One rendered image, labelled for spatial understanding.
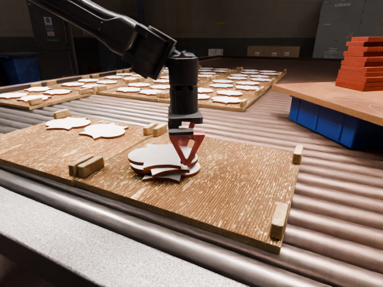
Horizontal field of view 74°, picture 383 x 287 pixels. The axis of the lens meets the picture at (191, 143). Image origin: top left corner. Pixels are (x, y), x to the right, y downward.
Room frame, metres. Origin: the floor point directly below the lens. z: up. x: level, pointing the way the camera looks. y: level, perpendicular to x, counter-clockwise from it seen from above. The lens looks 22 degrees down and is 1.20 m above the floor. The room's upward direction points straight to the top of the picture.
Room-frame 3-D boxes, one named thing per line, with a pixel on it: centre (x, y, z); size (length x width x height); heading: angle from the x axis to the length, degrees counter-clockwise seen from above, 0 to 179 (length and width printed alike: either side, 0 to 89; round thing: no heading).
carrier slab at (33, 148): (0.70, 0.36, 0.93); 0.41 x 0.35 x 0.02; 65
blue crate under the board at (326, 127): (0.82, -0.55, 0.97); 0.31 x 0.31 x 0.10; 14
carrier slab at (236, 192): (0.52, -0.02, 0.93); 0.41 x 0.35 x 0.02; 63
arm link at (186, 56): (0.51, 0.02, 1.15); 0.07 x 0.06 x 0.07; 177
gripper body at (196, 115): (0.51, 0.02, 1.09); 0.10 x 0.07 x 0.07; 5
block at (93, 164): (0.49, 0.22, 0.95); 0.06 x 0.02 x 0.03; 153
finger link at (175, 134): (0.47, 0.01, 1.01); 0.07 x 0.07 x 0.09; 5
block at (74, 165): (0.49, 0.24, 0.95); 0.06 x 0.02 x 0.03; 155
